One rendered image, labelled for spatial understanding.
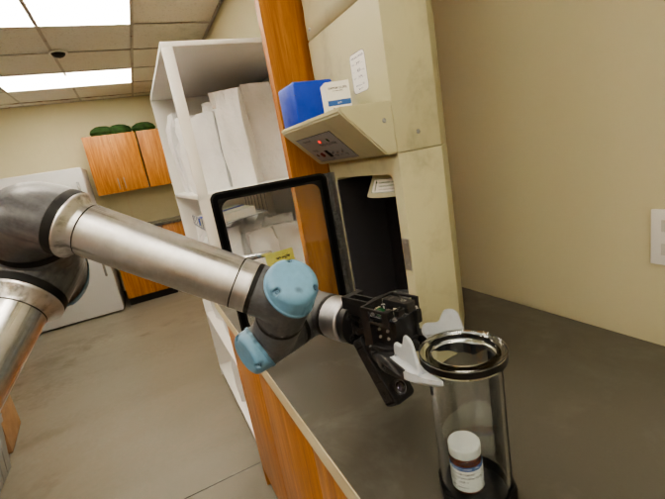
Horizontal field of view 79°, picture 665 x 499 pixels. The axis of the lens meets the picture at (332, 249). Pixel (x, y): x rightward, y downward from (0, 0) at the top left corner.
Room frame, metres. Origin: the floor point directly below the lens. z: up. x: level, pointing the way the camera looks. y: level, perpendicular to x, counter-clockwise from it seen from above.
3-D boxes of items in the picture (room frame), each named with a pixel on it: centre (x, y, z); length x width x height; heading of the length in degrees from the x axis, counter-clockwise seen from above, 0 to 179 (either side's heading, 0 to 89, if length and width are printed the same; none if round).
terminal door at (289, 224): (1.05, 0.13, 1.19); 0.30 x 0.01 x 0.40; 104
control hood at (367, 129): (0.93, -0.04, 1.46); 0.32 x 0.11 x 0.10; 24
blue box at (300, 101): (1.02, 0.00, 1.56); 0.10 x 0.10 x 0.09; 24
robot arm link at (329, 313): (0.64, 0.00, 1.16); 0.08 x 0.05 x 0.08; 129
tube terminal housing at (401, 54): (1.00, -0.21, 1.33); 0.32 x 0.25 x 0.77; 24
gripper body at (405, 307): (0.57, -0.05, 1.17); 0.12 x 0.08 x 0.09; 39
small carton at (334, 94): (0.88, -0.06, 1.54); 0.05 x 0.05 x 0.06; 10
